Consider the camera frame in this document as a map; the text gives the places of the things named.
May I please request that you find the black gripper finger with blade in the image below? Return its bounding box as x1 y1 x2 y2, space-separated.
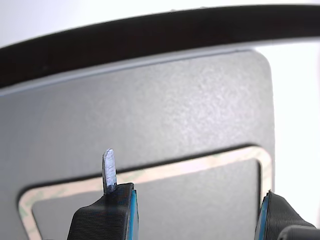
66 148 140 240

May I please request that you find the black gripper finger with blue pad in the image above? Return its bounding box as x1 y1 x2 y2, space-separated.
254 189 320 240

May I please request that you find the dark grey flat plate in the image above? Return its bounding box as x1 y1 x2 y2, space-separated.
0 48 276 240

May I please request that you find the black table edge strip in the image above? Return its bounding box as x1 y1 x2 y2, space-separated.
0 4 320 89

